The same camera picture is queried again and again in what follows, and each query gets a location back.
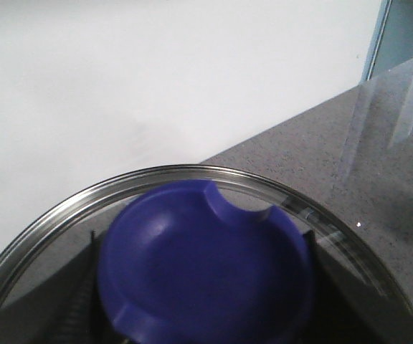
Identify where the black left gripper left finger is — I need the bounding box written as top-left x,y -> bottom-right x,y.
0,231 -> 106,343

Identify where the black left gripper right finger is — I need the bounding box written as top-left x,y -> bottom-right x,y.
301,231 -> 413,343

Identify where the glass lid with blue knob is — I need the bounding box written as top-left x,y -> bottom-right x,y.
0,166 -> 413,343

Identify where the grey window frame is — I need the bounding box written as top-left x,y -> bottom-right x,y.
361,1 -> 413,82

